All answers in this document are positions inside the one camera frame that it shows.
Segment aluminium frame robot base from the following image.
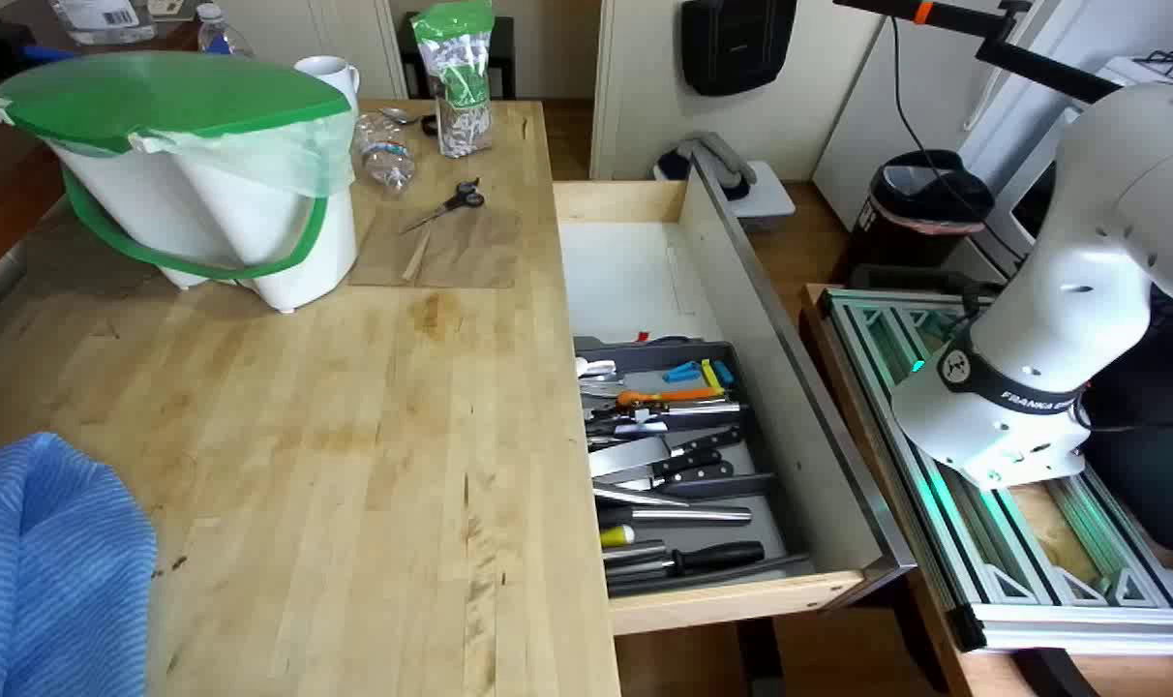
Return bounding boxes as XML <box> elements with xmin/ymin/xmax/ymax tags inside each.
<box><xmin>813</xmin><ymin>284</ymin><xmax>1173</xmax><ymax>653</ymax></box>

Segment wooden drawer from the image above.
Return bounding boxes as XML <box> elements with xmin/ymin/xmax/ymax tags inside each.
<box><xmin>551</xmin><ymin>163</ymin><xmax>919</xmax><ymax>638</ymax></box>

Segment steel cleaver blade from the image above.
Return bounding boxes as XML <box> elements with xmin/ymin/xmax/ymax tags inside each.
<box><xmin>584</xmin><ymin>433</ymin><xmax>674</xmax><ymax>483</ymax></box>

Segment silver utensil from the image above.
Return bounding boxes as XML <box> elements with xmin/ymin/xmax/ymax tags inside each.
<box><xmin>588</xmin><ymin>400</ymin><xmax>749</xmax><ymax>439</ymax></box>

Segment steel sharpening rod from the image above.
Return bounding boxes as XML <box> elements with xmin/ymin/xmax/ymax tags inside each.
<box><xmin>595</xmin><ymin>498</ymin><xmax>755</xmax><ymax>527</ymax></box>

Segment grey utensil tray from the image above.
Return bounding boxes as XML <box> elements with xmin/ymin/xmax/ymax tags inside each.
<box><xmin>573</xmin><ymin>333</ymin><xmax>820</xmax><ymax>599</ymax></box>

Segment crumpled clear plastic bottle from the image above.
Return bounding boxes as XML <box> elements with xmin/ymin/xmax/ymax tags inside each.
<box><xmin>353</xmin><ymin>107</ymin><xmax>422</xmax><ymax>202</ymax></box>

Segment green topped grain bag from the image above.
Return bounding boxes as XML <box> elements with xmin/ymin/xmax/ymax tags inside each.
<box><xmin>408</xmin><ymin>0</ymin><xmax>501</xmax><ymax>163</ymax></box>

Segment white mug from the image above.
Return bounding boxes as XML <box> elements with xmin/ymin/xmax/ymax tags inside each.
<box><xmin>292</xmin><ymin>51</ymin><xmax>366</xmax><ymax>111</ymax></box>

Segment black trash can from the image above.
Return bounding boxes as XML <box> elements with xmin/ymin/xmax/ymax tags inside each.
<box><xmin>853</xmin><ymin>146</ymin><xmax>1000</xmax><ymax>284</ymax></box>

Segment white bin with green lid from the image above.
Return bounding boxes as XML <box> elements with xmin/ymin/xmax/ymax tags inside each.
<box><xmin>0</xmin><ymin>51</ymin><xmax>366</xmax><ymax>318</ymax></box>

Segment clear bottle with blue label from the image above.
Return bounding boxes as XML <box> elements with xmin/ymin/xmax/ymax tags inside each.
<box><xmin>195</xmin><ymin>0</ymin><xmax>239</xmax><ymax>60</ymax></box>

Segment blue cloth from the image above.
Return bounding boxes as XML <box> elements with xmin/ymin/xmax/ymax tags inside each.
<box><xmin>0</xmin><ymin>430</ymin><xmax>164</xmax><ymax>697</ymax></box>

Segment white container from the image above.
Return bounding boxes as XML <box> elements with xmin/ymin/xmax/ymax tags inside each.
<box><xmin>48</xmin><ymin>0</ymin><xmax>142</xmax><ymax>34</ymax></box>

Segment orange handled tool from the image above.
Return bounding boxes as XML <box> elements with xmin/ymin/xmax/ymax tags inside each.
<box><xmin>611</xmin><ymin>384</ymin><xmax>733</xmax><ymax>416</ymax></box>

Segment riveted black handled knife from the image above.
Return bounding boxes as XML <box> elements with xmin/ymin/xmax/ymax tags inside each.
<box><xmin>608</xmin><ymin>426</ymin><xmax>753</xmax><ymax>496</ymax></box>

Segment black handled scissors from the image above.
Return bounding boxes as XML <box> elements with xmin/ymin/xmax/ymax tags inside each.
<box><xmin>398</xmin><ymin>176</ymin><xmax>489</xmax><ymax>240</ymax></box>

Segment long black handled knife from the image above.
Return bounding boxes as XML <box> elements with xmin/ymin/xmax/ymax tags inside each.
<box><xmin>606</xmin><ymin>538</ymin><xmax>770</xmax><ymax>597</ymax></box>

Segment black wall speaker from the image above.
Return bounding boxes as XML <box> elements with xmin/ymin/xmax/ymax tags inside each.
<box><xmin>677</xmin><ymin>0</ymin><xmax>800</xmax><ymax>102</ymax></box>

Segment black hanging cable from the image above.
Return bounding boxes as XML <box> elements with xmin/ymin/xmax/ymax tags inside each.
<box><xmin>883</xmin><ymin>16</ymin><xmax>933</xmax><ymax>160</ymax></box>

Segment black camera stand pole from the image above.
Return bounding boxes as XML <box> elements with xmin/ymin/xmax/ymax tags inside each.
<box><xmin>829</xmin><ymin>0</ymin><xmax>1123</xmax><ymax>107</ymax></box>

